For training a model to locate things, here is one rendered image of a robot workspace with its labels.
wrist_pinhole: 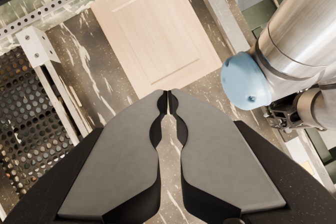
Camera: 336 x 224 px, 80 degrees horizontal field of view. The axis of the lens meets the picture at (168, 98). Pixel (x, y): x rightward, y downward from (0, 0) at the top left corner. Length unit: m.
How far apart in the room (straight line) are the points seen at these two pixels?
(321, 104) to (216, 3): 0.49
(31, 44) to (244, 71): 0.69
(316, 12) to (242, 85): 0.10
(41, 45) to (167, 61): 0.41
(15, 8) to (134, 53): 0.42
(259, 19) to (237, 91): 0.63
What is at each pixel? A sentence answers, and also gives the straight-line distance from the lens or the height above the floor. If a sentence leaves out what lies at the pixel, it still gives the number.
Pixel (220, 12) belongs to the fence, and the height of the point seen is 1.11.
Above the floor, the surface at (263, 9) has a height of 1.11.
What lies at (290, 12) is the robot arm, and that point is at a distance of 0.21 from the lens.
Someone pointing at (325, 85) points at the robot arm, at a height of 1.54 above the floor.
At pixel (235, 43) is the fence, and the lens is 0.74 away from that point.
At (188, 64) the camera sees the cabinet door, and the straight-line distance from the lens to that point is 0.71.
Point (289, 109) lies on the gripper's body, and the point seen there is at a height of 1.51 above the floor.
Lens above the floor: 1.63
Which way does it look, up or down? 34 degrees down
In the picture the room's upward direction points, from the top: 152 degrees clockwise
